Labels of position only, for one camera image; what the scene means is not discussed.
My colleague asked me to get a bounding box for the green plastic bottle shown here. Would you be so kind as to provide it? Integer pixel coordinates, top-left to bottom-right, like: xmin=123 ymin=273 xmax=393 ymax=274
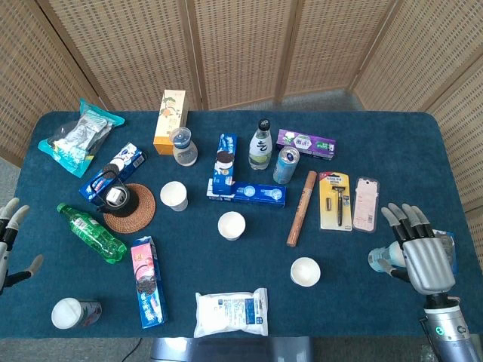
xmin=56 ymin=202 xmax=128 ymax=264

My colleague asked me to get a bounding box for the dark blue table cloth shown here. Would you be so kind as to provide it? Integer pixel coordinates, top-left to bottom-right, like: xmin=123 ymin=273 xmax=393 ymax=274
xmin=0 ymin=109 xmax=483 ymax=339

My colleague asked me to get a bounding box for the white power adapter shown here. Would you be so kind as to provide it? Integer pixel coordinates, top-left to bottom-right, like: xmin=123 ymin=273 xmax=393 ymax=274
xmin=105 ymin=188 xmax=125 ymax=207

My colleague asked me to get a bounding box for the purple toothpaste box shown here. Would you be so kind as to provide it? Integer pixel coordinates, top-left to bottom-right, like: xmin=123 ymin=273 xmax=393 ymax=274
xmin=276 ymin=128 xmax=337 ymax=161

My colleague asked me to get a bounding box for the white lidded printed can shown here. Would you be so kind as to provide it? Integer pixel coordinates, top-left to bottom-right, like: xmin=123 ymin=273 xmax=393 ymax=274
xmin=51 ymin=297 xmax=103 ymax=330

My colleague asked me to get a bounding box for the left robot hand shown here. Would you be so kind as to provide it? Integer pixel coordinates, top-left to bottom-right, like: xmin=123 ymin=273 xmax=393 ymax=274
xmin=0 ymin=198 xmax=45 ymax=297

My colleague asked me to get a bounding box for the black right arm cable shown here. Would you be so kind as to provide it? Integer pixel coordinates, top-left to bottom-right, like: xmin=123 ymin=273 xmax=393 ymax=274
xmin=418 ymin=318 xmax=441 ymax=362

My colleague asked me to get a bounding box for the light blue drink can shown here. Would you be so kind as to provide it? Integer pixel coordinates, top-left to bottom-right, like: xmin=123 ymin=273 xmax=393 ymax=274
xmin=272 ymin=146 xmax=300 ymax=185

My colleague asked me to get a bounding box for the clear lime soda bottle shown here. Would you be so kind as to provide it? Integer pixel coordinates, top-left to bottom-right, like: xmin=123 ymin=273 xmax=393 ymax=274
xmin=248 ymin=118 xmax=274 ymax=170

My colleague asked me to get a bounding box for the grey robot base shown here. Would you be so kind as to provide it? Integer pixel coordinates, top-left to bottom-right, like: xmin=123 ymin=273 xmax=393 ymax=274
xmin=150 ymin=336 xmax=314 ymax=362

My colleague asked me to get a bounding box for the white paper cup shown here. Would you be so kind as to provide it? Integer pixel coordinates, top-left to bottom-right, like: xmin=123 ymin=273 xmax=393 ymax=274
xmin=290 ymin=256 xmax=321 ymax=287
xmin=159 ymin=181 xmax=189 ymax=212
xmin=217 ymin=211 xmax=247 ymax=241

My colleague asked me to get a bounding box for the yellow orange carton box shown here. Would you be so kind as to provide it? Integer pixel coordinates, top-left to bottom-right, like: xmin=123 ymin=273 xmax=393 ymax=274
xmin=152 ymin=90 xmax=189 ymax=156

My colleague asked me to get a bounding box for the black floor cable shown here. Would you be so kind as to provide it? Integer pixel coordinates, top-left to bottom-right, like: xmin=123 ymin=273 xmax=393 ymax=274
xmin=124 ymin=337 xmax=143 ymax=362

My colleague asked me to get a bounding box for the white wipes pack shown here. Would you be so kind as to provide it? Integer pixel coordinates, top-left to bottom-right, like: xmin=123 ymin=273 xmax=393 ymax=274
xmin=193 ymin=287 xmax=269 ymax=339

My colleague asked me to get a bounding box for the wooden rolling pin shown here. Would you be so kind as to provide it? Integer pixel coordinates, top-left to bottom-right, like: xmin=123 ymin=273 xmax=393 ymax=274
xmin=286 ymin=170 xmax=318 ymax=247

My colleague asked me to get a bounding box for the white bottle with blue cap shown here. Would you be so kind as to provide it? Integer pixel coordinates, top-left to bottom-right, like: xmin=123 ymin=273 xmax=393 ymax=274
xmin=169 ymin=127 xmax=198 ymax=167

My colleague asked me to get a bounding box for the woven wooden folding screen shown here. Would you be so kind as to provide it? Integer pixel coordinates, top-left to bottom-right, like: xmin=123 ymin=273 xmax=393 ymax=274
xmin=0 ymin=0 xmax=483 ymax=272

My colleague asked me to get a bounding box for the black cast iron teapot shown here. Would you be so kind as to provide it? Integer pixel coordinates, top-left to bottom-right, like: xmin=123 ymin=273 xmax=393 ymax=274
xmin=90 ymin=169 xmax=131 ymax=218

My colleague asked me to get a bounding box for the blue Oreo cookie box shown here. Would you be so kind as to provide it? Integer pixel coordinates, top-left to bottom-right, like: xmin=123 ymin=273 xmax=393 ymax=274
xmin=78 ymin=142 xmax=147 ymax=204
xmin=211 ymin=132 xmax=238 ymax=196

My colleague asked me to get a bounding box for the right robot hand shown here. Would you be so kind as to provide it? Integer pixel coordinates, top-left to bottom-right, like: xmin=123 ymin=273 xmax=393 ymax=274
xmin=377 ymin=202 xmax=457 ymax=295

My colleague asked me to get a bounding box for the razor on yellow card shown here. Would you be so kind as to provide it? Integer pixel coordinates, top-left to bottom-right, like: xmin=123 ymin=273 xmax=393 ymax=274
xmin=318 ymin=171 xmax=353 ymax=232

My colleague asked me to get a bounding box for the pink blue Oreo box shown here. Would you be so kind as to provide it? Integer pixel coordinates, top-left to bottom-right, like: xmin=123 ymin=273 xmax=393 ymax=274
xmin=130 ymin=236 xmax=169 ymax=330

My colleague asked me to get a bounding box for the pink blister pack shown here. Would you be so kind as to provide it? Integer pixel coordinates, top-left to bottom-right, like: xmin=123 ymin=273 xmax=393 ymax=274
xmin=352 ymin=176 xmax=380 ymax=233

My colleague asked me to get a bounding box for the teal clear snack bag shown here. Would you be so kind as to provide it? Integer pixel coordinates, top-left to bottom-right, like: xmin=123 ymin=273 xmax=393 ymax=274
xmin=37 ymin=98 xmax=126 ymax=179

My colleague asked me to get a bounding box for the round woven rattan coaster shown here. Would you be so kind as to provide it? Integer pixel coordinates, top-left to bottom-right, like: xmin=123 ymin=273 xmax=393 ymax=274
xmin=102 ymin=183 xmax=157 ymax=235

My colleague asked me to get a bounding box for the blue toothpaste box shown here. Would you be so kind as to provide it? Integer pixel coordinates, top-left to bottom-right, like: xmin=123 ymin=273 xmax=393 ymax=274
xmin=206 ymin=178 xmax=287 ymax=207

